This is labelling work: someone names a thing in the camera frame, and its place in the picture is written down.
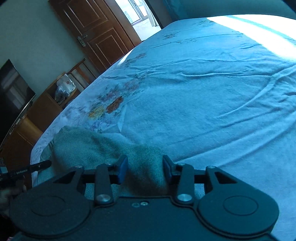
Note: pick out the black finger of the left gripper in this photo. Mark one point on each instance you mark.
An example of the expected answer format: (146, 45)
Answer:
(29, 169)

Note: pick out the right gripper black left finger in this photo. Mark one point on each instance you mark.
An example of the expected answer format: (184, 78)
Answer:
(105, 176)

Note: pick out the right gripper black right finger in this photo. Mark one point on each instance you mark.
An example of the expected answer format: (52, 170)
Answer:
(180, 180)

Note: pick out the grey-green fleece pants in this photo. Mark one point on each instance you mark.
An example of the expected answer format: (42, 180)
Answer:
(73, 146)

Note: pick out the person's left hand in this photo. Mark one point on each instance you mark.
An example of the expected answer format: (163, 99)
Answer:
(7, 194)

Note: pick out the brown wooden tv cabinet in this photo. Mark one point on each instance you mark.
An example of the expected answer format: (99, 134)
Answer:
(16, 149)

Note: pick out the black flat television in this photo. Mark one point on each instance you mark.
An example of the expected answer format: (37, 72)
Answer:
(16, 95)

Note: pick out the blue floral bed sheet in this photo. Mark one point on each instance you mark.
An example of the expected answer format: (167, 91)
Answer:
(216, 91)

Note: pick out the white plastic bag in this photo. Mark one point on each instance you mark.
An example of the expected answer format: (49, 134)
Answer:
(65, 87)

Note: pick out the wooden chair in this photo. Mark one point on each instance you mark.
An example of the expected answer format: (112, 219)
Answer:
(83, 74)

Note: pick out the brown wooden door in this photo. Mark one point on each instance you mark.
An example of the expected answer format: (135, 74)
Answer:
(100, 27)

